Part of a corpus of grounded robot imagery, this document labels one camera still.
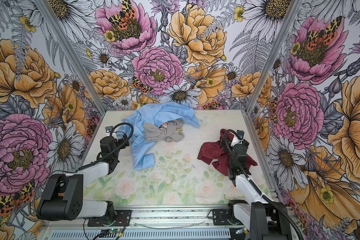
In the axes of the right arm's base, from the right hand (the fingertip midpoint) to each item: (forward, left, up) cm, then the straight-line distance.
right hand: (231, 139), depth 85 cm
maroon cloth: (-1, +12, -11) cm, 16 cm away
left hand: (+5, +67, -4) cm, 67 cm away
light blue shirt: (+26, +47, -4) cm, 54 cm away
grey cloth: (+12, +37, -9) cm, 40 cm away
